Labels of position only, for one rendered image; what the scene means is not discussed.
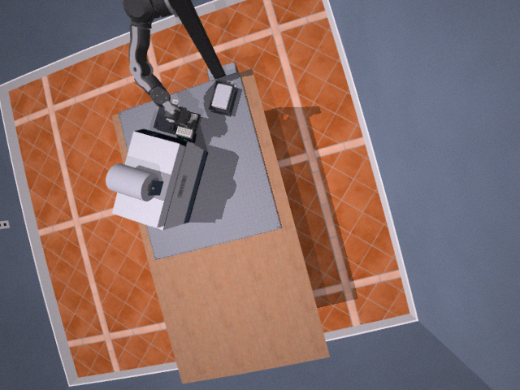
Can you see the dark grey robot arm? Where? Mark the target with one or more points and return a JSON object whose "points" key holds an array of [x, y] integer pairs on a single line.
{"points": [[144, 12]]}

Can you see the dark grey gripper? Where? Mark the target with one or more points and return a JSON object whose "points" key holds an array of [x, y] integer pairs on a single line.
{"points": [[184, 117]]}

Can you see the grey roll on bracket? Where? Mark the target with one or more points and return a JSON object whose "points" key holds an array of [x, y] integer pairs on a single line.
{"points": [[130, 181]]}

